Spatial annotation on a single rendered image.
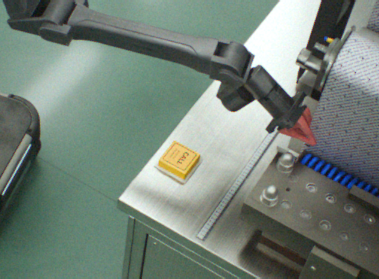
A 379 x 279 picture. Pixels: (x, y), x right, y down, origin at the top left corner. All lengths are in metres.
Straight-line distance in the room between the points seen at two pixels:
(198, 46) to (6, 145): 1.18
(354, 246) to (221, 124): 0.48
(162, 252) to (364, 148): 0.51
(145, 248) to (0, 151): 0.93
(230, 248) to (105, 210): 1.15
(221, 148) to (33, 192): 1.13
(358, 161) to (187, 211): 0.38
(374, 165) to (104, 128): 1.54
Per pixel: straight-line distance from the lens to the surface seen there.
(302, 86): 1.73
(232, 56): 1.63
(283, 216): 1.63
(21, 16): 1.74
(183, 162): 1.80
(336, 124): 1.66
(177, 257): 1.81
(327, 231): 1.64
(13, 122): 2.74
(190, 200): 1.77
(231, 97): 1.70
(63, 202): 2.83
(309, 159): 1.73
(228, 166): 1.84
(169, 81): 3.21
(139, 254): 1.89
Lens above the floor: 2.36
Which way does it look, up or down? 51 degrees down
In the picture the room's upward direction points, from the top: 11 degrees clockwise
